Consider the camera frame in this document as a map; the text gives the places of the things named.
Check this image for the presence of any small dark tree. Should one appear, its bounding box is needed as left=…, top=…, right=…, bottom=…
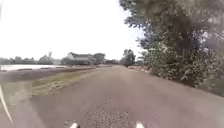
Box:
left=120, top=48, right=136, bottom=68

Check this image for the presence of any grey asphalt road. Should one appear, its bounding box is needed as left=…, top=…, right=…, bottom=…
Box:
left=0, top=64, right=224, bottom=128

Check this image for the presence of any building with dark roof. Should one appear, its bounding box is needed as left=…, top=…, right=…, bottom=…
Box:
left=61, top=51, right=106, bottom=66

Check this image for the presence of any grass verge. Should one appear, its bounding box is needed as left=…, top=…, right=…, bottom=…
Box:
left=0, top=66, right=101, bottom=98

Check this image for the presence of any robot's own part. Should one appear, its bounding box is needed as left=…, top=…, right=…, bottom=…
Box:
left=135, top=121, right=146, bottom=128
left=69, top=122, right=80, bottom=128

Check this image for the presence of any large leafy tree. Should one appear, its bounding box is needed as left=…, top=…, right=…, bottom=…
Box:
left=118, top=0, right=224, bottom=98

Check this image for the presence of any pale flat field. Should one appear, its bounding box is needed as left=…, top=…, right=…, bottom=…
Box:
left=0, top=64, right=68, bottom=72

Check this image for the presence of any distant row of trees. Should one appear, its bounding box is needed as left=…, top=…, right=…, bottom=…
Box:
left=0, top=50, right=63, bottom=66

